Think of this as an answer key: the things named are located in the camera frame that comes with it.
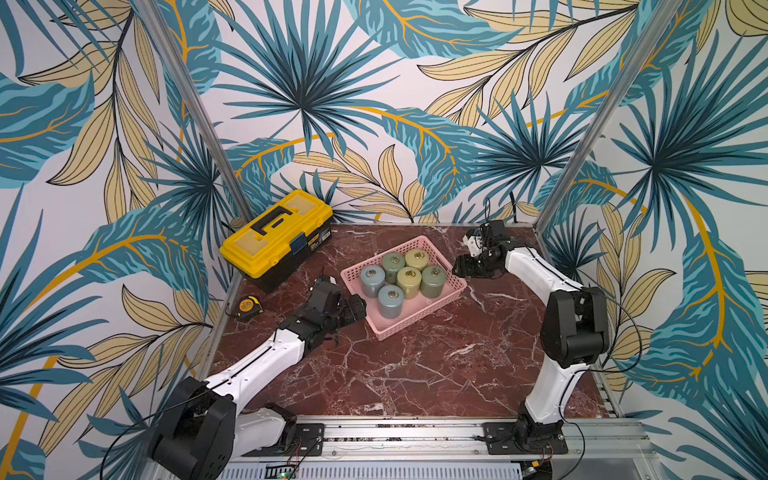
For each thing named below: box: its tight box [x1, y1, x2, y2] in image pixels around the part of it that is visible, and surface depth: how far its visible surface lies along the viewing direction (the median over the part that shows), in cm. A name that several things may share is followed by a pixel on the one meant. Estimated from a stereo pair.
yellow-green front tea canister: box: [396, 266, 422, 300], surface depth 97 cm
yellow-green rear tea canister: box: [404, 248, 429, 271], surface depth 101 cm
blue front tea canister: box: [378, 284, 404, 319], surface depth 92 cm
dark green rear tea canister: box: [382, 252, 406, 284], surface depth 100 cm
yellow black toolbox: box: [220, 190, 334, 290], surface depth 96 cm
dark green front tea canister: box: [420, 265, 446, 299], surface depth 97 cm
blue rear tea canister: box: [360, 264, 386, 298], surface depth 97 cm
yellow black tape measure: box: [237, 296, 264, 319], surface depth 95 cm
